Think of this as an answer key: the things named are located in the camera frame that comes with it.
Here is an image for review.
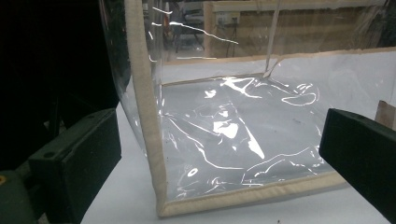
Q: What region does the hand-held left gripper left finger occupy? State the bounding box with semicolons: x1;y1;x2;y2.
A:
27;107;122;224

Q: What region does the black hanging cable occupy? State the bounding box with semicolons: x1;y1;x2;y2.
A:
225;23;239;59

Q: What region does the wooden table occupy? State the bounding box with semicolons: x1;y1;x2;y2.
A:
162;46;396;67

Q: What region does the wooden frame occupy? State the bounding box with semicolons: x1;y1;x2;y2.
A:
202;0;396;60

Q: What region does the white table board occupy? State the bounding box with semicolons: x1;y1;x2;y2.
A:
79;50;396;224

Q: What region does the white power strip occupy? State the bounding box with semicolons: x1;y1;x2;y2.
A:
214;11;241;26

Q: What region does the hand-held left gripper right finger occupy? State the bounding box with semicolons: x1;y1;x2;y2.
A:
318;107;396;224

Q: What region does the clear plastic bag beige trim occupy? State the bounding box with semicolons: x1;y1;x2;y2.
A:
99;0;396;218

